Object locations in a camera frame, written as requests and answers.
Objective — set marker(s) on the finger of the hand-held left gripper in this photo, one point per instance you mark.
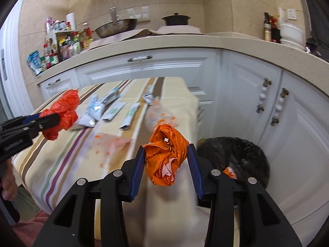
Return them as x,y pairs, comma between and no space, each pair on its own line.
30,118
48,122

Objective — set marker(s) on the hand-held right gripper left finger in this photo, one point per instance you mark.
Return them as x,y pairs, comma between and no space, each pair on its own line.
136,172

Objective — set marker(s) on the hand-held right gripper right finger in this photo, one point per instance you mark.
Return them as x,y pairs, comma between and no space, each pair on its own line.
195,172

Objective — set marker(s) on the red plastic bag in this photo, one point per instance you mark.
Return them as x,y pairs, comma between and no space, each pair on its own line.
65,108

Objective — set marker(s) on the orange plastic bag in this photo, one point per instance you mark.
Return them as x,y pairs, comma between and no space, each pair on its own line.
164,154

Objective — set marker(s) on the clear orange-print plastic bag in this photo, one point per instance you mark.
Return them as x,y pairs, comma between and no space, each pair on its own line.
160,114
110,146

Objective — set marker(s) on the white blue sachet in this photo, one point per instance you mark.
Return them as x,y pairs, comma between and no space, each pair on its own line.
90,110

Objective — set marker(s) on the black trash bin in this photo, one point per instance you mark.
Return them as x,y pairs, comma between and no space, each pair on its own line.
239,154

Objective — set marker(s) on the white green packet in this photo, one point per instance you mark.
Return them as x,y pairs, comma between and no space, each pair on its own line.
129,115
114,112

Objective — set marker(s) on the long grey print packet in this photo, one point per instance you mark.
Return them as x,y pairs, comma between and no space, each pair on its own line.
110,98

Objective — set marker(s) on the silver foil wrapper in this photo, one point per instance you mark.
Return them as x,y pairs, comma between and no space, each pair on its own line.
150,96

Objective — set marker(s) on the person's left hand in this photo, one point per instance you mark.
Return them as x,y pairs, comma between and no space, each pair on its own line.
10,187

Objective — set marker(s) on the small orange wrapper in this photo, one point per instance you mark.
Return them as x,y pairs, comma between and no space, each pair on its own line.
229,173

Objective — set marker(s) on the striped tablecloth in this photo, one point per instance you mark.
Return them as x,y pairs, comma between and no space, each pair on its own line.
64,164

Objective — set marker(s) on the blue white packets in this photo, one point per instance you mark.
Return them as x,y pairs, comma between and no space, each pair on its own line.
35,63

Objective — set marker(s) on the group of seasoning bottles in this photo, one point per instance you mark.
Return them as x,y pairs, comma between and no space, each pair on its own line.
66,45

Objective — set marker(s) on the reddish cloth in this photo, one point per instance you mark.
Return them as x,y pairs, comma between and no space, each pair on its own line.
33,222

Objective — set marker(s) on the white kitchen cabinet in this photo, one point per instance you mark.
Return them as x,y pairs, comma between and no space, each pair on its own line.
231,82

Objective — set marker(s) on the paper towel roll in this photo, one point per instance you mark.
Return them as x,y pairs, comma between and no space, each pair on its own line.
71,22

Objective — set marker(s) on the beige stove cloth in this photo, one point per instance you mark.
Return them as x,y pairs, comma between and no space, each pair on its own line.
123,37

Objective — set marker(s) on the steel wok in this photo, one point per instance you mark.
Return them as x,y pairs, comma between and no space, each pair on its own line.
115,28

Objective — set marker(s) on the black lidded pot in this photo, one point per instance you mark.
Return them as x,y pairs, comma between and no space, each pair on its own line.
176,20

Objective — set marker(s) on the dark oil bottle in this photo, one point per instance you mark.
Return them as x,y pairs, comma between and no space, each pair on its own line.
267,29

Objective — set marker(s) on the white plastic container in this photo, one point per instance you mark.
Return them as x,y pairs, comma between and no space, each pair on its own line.
291,43
290,32

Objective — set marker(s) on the red black box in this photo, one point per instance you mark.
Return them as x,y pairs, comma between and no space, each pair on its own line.
275,32

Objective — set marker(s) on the dark grey cloth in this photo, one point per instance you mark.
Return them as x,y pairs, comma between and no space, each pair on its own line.
318,18

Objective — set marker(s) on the white double wall socket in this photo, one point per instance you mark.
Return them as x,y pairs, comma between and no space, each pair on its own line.
138,12

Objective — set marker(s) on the white single wall socket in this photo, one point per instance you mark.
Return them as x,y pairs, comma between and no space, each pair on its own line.
292,14

